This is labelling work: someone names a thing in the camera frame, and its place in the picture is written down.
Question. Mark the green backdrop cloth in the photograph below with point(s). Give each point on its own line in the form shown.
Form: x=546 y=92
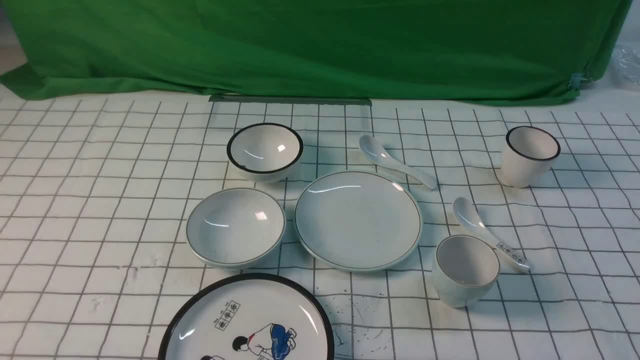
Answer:
x=490 y=52

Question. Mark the grey-rimmed white plate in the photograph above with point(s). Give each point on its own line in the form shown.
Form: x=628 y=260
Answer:
x=358 y=221

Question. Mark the grey-rimmed white cup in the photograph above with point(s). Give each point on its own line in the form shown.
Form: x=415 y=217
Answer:
x=464 y=269

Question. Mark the black-rimmed white bowl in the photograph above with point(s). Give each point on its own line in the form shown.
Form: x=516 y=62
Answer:
x=265 y=152

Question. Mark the white spoon with lettering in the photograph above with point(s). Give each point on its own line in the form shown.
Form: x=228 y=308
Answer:
x=469 y=218

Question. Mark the white ceramic spoon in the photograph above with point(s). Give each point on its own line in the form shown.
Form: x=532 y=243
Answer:
x=374 y=152

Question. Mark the white checkered tablecloth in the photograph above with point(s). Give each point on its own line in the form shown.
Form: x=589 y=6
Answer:
x=95 y=194

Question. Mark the grey-rimmed white bowl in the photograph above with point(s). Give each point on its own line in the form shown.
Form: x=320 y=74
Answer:
x=235 y=228

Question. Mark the black-rimmed illustrated plate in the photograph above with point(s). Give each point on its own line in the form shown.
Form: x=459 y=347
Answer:
x=251 y=316

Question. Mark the black-rimmed white cup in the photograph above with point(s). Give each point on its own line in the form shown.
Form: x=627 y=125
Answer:
x=528 y=154

